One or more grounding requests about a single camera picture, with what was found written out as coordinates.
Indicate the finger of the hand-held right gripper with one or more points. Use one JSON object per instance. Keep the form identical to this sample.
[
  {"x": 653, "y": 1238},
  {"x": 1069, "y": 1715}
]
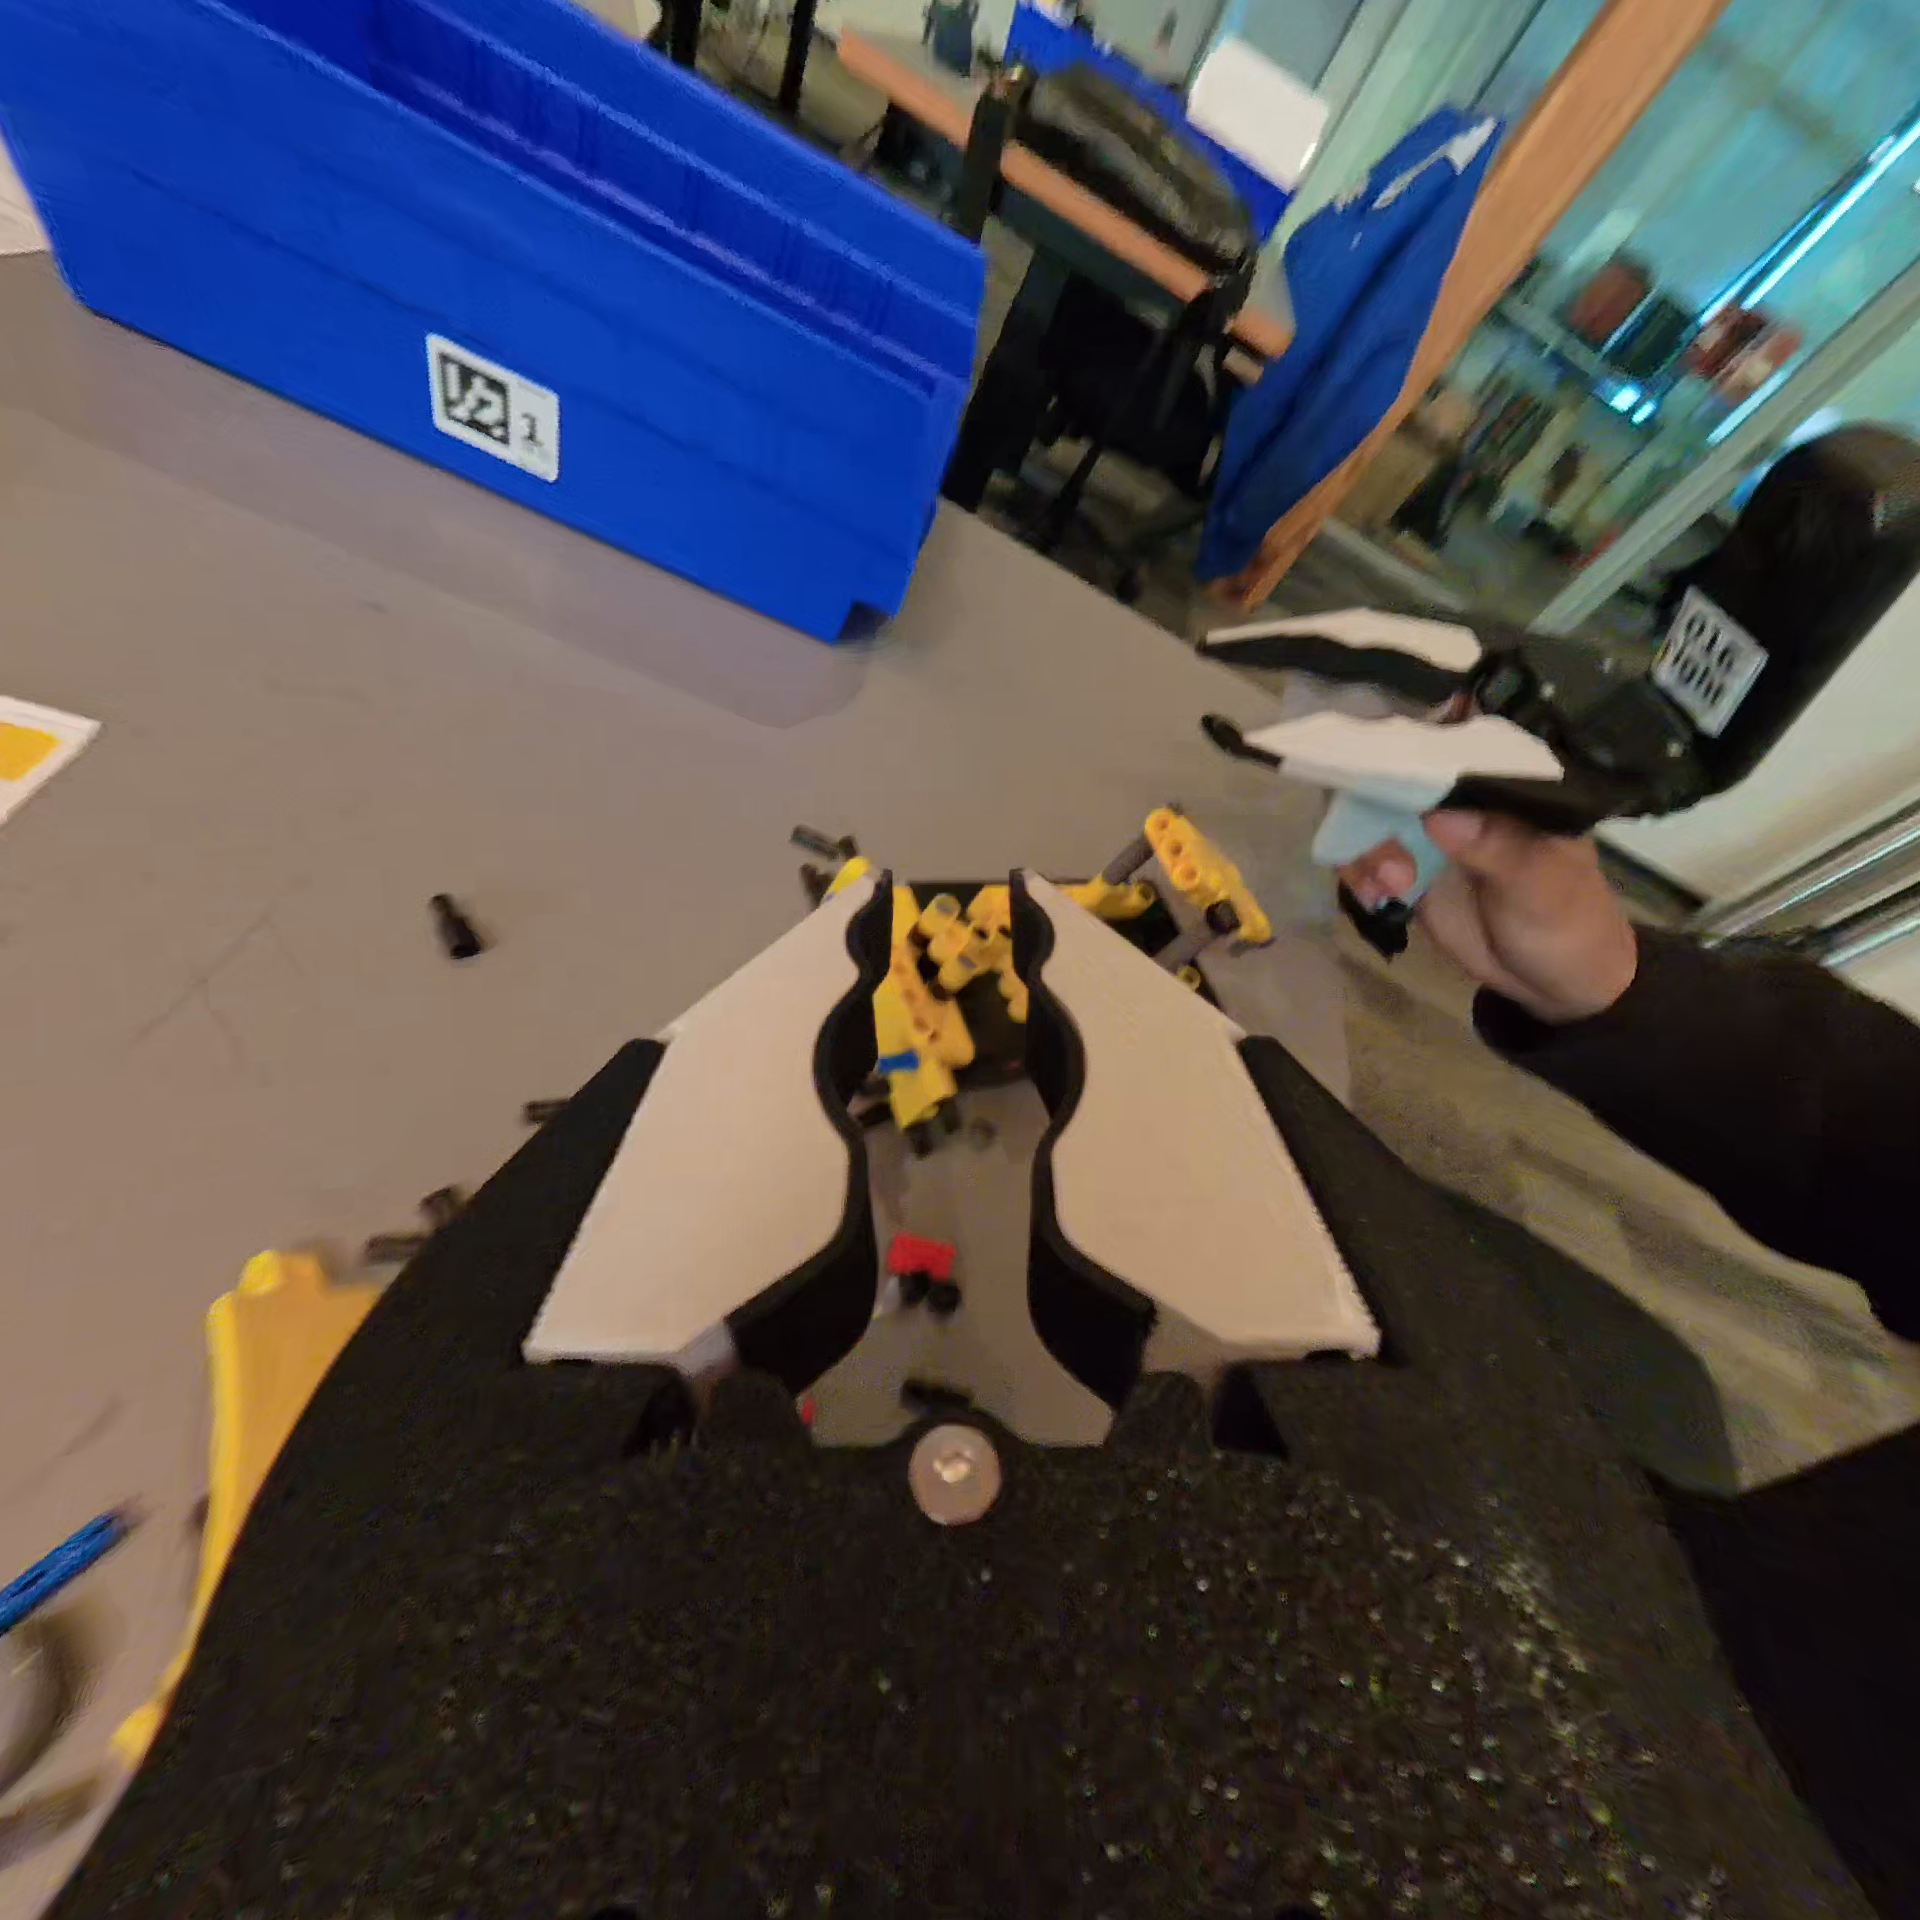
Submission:
[
  {"x": 1395, "y": 750},
  {"x": 1381, "y": 638}
]

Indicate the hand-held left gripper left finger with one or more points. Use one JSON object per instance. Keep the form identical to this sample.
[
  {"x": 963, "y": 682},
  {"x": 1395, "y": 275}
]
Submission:
[{"x": 705, "y": 1185}]

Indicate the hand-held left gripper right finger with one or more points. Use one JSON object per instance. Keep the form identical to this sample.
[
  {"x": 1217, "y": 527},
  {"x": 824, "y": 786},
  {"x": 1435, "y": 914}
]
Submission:
[{"x": 1200, "y": 1185}]

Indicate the yellow and black toy assembly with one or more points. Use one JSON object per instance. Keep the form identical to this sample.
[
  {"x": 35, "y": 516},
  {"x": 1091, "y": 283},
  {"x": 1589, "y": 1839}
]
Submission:
[{"x": 938, "y": 991}]

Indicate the person's right forearm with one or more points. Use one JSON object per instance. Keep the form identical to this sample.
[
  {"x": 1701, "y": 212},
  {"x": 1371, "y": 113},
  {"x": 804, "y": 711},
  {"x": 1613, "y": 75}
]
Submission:
[{"x": 1769, "y": 1095}]

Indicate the person's right hand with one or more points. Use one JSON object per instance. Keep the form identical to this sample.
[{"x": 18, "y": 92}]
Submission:
[{"x": 1529, "y": 916}]

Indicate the red toy connector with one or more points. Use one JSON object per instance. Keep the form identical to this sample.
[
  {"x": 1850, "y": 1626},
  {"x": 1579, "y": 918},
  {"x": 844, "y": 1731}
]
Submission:
[{"x": 917, "y": 1260}]

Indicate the blue jacket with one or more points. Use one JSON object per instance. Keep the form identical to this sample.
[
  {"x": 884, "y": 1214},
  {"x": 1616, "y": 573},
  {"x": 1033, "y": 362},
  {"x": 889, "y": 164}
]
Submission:
[{"x": 1349, "y": 331}]

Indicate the yellow curved toy panel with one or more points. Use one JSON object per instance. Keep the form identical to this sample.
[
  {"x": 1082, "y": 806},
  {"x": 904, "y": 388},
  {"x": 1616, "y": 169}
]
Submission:
[{"x": 270, "y": 1350}]

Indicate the wooden beam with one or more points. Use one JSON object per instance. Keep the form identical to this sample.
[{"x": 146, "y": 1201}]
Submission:
[{"x": 1560, "y": 182}]

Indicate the wooden top desk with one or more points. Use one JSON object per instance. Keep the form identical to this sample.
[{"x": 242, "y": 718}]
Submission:
[{"x": 1109, "y": 225}]

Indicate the black bag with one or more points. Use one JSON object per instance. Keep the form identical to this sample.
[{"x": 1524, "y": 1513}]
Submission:
[{"x": 1140, "y": 149}]

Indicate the white box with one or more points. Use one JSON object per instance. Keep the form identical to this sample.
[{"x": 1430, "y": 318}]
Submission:
[{"x": 1260, "y": 106}]

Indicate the blue toy axle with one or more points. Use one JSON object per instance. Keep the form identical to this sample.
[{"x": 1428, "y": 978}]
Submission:
[{"x": 66, "y": 1569}]

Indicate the person's black clothing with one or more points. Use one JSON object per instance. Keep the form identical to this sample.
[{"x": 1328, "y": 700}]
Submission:
[{"x": 1814, "y": 1651}]

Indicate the yellow printed sticker sheet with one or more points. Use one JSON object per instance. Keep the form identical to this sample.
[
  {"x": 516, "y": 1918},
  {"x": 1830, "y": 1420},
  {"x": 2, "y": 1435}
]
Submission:
[{"x": 30, "y": 750}]

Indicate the blue plastic bin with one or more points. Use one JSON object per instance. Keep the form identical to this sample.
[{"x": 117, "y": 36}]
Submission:
[{"x": 451, "y": 225}]

